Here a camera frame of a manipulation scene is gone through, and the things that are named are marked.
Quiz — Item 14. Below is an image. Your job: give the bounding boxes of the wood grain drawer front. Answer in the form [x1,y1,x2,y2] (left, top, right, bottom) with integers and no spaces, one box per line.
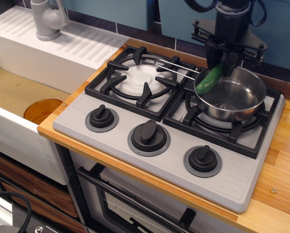
[0,152,85,233]

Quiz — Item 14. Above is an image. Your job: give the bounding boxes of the orange plastic plate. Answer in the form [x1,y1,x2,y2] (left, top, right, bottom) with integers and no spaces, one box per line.
[23,99,63,125]

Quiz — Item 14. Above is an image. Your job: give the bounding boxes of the stainless steel saucepan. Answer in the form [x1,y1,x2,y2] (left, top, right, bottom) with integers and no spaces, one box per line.
[154,59,267,122]

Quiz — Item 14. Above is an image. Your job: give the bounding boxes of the black braided cable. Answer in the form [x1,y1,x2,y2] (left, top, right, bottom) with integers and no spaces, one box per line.
[0,191,32,233]

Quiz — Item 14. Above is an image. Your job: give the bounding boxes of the black middle stove knob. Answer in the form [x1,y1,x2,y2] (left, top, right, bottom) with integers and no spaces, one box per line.
[128,120,171,157]

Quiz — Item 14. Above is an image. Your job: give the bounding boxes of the grey toy faucet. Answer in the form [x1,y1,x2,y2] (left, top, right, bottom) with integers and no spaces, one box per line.
[31,0,68,41]

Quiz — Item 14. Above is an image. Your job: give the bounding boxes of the black burner grate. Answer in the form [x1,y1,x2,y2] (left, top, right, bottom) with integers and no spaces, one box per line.
[163,79,285,159]
[85,46,196,121]

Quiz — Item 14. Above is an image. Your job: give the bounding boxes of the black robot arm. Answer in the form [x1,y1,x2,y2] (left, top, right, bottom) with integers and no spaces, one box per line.
[186,0,267,76]

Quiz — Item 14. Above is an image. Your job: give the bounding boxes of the black right stove knob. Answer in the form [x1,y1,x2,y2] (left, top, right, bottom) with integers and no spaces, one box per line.
[183,145,223,178]

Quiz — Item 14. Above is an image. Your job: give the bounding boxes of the black right burner grate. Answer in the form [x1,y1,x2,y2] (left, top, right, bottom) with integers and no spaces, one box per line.
[163,79,285,159]

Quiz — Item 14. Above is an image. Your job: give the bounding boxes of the green toy pickle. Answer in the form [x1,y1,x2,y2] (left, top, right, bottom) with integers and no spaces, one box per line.
[194,62,224,95]

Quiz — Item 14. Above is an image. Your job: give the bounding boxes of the black stove knob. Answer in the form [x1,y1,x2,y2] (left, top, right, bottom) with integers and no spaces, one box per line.
[183,145,223,178]
[85,104,119,133]
[128,120,171,157]

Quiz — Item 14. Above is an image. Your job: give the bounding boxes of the grey toy stove top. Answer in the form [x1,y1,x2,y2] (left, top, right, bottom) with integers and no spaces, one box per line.
[53,46,285,213]

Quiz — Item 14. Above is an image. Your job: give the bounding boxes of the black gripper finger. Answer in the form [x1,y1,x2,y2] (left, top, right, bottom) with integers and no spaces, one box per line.
[223,51,242,77]
[206,38,226,70]

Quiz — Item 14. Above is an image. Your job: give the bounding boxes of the oven door with black handle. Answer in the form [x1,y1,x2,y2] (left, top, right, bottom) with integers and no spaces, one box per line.
[77,164,240,233]

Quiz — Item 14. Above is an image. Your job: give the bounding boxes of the black left stove knob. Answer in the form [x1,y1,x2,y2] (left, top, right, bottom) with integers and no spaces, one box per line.
[85,104,119,133]

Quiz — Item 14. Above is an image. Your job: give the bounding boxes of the white toy sink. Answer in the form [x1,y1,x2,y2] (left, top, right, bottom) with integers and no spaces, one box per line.
[0,6,127,185]

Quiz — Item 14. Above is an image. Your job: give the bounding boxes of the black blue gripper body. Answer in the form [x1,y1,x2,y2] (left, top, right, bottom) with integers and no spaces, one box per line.
[192,9,267,64]

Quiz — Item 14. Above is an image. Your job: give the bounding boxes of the white left burner disc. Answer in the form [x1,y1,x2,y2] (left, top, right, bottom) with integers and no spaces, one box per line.
[116,65,173,96]

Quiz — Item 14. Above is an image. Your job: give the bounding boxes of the black left burner grate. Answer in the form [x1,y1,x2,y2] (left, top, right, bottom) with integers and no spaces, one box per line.
[85,46,196,121]

